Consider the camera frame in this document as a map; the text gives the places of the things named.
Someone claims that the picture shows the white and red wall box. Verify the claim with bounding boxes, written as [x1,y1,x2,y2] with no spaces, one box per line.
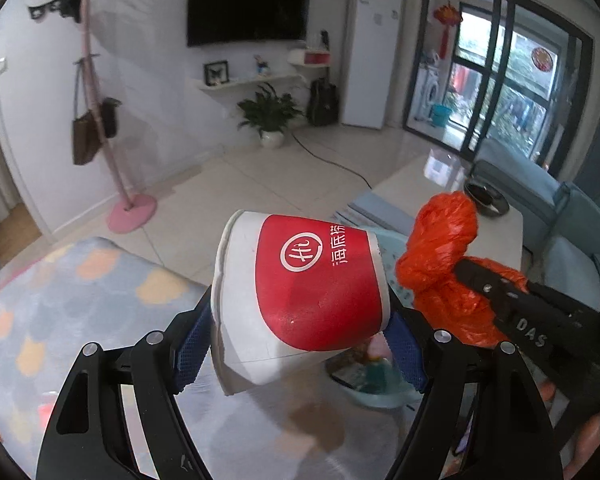
[287,49,331,66]

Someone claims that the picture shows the black framed sliding glass door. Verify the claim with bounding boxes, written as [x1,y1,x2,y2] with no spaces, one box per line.
[404,0,595,178]

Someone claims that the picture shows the pink coat rack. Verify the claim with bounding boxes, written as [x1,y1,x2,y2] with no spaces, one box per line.
[72,0,158,233]

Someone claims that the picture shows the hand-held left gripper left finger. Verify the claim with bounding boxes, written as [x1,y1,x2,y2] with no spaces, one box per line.
[35,287,216,480]

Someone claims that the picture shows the light blue plastic basket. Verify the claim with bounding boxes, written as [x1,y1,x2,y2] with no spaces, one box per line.
[325,232,426,411]

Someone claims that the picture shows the tall white appliance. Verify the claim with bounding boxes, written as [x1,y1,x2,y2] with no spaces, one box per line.
[341,0,405,128]

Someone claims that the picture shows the potted plant in white pot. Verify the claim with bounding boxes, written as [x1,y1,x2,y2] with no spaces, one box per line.
[236,82,303,148]

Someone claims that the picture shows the white washing machine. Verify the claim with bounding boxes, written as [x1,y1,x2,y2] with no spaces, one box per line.
[417,65,443,121]

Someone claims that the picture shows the beige coffee table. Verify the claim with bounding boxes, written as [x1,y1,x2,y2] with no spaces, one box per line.
[372,152,525,271]

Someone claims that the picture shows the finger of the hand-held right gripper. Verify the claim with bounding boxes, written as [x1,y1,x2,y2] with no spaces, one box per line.
[452,257,551,348]

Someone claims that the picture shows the red and white paper cup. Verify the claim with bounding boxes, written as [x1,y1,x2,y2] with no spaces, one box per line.
[211,210,392,398]

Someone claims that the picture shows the red plastic bag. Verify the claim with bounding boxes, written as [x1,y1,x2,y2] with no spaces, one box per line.
[396,192,536,346]

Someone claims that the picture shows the person's right hand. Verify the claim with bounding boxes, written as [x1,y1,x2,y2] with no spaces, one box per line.
[562,407,600,478]

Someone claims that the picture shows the brown handbag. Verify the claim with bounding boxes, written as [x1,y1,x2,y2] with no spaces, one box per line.
[71,60,101,166]

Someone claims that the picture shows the framed butterfly picture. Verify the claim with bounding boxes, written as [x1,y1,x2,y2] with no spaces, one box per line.
[203,60,229,86]

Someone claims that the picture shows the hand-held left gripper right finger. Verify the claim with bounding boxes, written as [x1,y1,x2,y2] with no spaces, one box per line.
[382,310,566,480]

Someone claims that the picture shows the dark bowl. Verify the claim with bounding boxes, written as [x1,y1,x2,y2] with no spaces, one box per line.
[464,179,511,218]

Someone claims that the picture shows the round red window sticker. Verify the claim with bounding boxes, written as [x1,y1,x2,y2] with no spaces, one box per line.
[531,46,556,72]

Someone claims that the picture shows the black wall television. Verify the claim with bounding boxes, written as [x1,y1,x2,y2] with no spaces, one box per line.
[186,0,312,48]

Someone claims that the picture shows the black floor cable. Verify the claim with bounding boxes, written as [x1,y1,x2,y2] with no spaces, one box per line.
[290,130,376,188]

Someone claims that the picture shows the long white wall shelf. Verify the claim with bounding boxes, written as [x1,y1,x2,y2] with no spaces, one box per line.
[197,74,306,92]

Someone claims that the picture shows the red knot decoration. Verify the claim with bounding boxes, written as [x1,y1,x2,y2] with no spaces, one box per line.
[434,2,463,58]

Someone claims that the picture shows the blue-grey sofa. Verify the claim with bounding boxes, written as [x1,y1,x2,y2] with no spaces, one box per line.
[472,145,600,311]

